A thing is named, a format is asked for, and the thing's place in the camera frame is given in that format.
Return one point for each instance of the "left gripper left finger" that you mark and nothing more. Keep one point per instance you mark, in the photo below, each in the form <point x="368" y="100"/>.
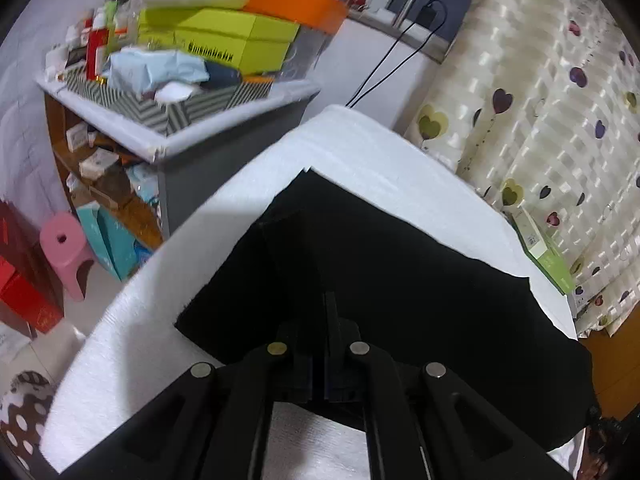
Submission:
<point x="213" y="423"/>

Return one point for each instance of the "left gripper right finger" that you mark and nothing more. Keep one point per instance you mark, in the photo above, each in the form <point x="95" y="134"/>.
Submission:
<point x="427" y="423"/>

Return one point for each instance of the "black pants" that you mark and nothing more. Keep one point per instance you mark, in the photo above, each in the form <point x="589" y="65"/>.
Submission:
<point x="416" y="299"/>

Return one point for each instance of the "person's right hand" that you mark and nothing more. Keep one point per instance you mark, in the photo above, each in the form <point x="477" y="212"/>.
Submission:
<point x="602" y="447"/>

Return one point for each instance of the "polka dot bag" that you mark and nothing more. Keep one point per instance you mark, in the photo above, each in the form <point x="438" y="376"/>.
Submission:
<point x="24" y="411"/>

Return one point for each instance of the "green and white box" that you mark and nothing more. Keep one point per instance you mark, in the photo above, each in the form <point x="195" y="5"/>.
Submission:
<point x="542" y="251"/>

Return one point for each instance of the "teal box on floor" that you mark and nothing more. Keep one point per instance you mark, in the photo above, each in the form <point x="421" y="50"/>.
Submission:
<point x="116" y="248"/>

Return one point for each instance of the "red gift bag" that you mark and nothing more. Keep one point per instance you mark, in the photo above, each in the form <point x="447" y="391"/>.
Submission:
<point x="28" y="288"/>

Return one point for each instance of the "pink plastic stool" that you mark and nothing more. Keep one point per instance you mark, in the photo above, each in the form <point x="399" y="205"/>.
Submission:
<point x="68" y="251"/>

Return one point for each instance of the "grey shelf cabinet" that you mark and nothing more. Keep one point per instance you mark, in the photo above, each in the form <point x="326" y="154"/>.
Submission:
<point x="192" y="164"/>

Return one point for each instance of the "black white striped box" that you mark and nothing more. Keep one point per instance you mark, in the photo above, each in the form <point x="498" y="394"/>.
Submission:
<point x="166" y="118"/>

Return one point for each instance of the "heart pattern curtain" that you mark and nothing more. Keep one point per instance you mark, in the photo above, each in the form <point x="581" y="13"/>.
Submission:
<point x="536" y="107"/>

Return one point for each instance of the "light blue cloth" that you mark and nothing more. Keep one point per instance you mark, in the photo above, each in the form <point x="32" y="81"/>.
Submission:
<point x="140" y="71"/>

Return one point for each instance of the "lime green shoe box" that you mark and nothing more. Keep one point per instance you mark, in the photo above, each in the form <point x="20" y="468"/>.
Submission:
<point x="250" y="43"/>

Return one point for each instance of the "orange box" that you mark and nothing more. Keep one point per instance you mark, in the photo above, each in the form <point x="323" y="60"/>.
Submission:
<point x="324" y="15"/>

